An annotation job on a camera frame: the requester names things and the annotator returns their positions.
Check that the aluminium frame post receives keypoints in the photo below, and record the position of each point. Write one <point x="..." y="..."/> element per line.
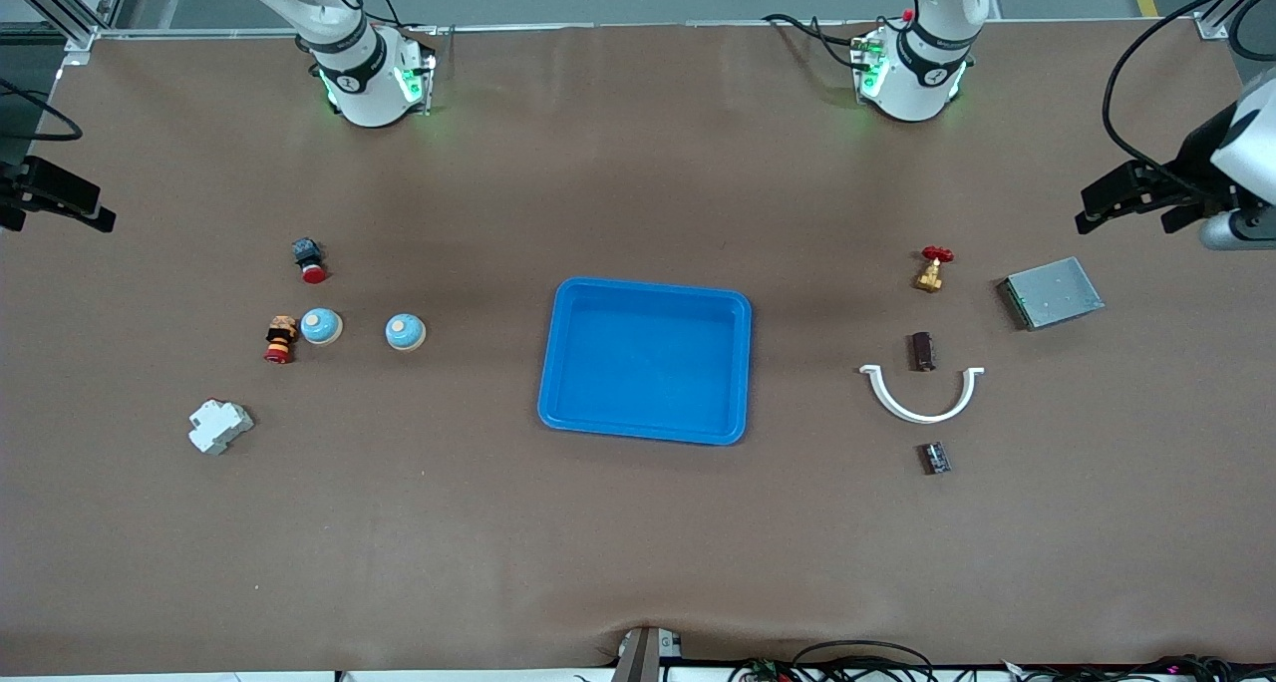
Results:
<point x="75" y="36"/>
<point x="1211" y="27"/>

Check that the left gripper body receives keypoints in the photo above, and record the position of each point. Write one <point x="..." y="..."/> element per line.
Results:
<point x="1196" y="158"/>

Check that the white circuit breaker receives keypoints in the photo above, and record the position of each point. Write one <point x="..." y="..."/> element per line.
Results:
<point x="219" y="427"/>

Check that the blue plastic tray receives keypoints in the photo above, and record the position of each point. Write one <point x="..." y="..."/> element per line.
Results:
<point x="648" y="373"/>

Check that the red button orange body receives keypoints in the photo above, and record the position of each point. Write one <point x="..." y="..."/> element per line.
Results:
<point x="282" y="340"/>

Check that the dark brown capacitor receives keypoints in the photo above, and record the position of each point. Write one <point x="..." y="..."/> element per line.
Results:
<point x="922" y="351"/>

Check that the grey metal box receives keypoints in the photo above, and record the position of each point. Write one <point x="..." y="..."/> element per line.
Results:
<point x="1052" y="293"/>

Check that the black capacitor with print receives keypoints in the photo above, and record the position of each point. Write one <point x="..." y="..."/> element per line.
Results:
<point x="934" y="458"/>

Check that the white semicircular clamp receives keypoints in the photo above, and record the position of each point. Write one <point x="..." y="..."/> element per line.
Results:
<point x="922" y="415"/>

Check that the light blue bell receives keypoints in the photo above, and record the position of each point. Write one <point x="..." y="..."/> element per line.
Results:
<point x="405" y="332"/>
<point x="321" y="326"/>

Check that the grey aluminium table rail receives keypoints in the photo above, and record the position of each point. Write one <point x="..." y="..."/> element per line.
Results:
<point x="648" y="24"/>

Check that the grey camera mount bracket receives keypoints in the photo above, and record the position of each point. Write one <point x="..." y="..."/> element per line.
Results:
<point x="643" y="654"/>

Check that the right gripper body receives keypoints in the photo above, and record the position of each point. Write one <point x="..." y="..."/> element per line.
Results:
<point x="30" y="187"/>

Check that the red button black body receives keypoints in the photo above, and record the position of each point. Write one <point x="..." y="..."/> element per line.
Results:
<point x="309" y="259"/>

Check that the brown table mat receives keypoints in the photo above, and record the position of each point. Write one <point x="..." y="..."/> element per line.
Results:
<point x="638" y="542"/>

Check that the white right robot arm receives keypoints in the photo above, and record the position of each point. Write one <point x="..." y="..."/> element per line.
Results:
<point x="364" y="84"/>

